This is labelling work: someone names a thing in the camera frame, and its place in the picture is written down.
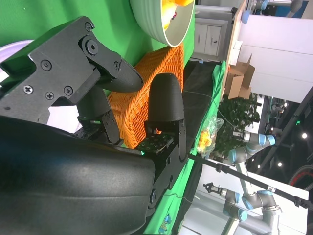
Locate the brown cardboard box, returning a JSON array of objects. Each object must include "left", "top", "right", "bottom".
[{"left": 224, "top": 53, "right": 256, "bottom": 100}]

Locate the clear plastic bag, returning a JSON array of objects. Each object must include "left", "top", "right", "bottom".
[{"left": 195, "top": 117, "right": 224, "bottom": 160}]

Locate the thin white cable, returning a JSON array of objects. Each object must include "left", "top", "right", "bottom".
[{"left": 183, "top": 90, "right": 237, "bottom": 129}]

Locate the lavender plate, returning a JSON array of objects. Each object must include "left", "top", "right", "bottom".
[{"left": 0, "top": 40, "right": 83, "bottom": 134}]

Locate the white cabinet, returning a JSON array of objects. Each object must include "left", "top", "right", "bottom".
[{"left": 194, "top": 6, "right": 233, "bottom": 62}]

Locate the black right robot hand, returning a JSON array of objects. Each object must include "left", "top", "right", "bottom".
[{"left": 0, "top": 16, "right": 189, "bottom": 235}]

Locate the green tablecloth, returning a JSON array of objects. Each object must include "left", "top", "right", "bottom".
[{"left": 0, "top": 0, "right": 225, "bottom": 235}]

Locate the orange wicker basket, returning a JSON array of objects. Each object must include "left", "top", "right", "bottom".
[{"left": 107, "top": 44, "right": 184, "bottom": 150}]

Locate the pale green bowl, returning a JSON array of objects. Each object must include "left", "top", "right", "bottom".
[{"left": 129, "top": 0, "right": 196, "bottom": 47}]

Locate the light wooden board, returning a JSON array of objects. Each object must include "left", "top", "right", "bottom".
[{"left": 226, "top": 0, "right": 247, "bottom": 67}]

